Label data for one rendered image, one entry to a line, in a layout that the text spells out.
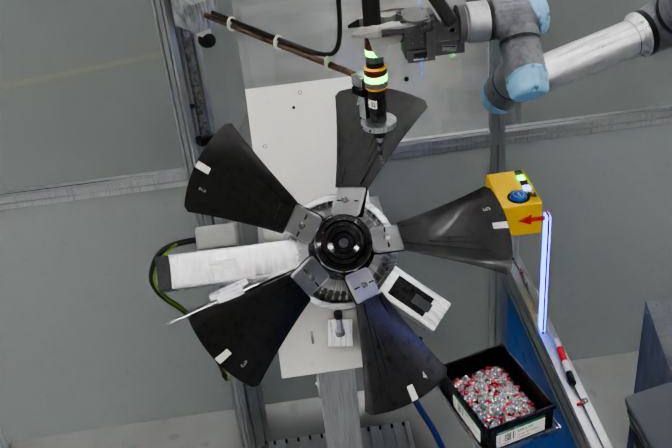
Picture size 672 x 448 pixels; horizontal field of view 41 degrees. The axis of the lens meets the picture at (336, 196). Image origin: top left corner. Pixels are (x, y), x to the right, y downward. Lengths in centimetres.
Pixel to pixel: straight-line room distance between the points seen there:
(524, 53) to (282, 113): 71
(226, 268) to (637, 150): 139
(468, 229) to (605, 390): 147
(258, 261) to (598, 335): 157
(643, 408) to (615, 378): 183
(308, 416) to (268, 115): 134
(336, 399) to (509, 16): 109
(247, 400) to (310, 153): 107
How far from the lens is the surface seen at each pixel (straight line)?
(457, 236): 190
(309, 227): 190
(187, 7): 214
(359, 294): 188
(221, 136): 189
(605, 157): 283
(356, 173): 191
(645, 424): 148
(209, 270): 201
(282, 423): 318
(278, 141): 216
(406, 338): 193
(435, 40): 170
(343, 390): 229
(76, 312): 293
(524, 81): 166
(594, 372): 334
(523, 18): 170
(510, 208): 221
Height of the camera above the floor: 229
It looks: 32 degrees down
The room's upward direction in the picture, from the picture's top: 6 degrees counter-clockwise
